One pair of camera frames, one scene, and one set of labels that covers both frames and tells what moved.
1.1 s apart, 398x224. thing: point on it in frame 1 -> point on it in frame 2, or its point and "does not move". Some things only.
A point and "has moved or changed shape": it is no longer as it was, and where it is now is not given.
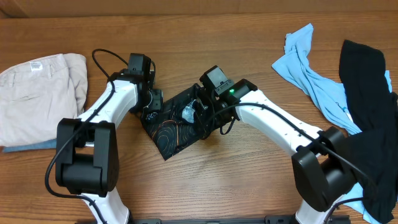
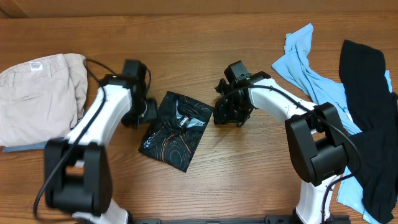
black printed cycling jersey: [178, 122] has moved or changed shape
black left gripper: [157, 102] -> [152, 115]
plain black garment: [367, 86] does not move
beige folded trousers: [35, 94] does not move
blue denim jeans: [50, 144] does not move
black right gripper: [201, 119] -> [222, 114]
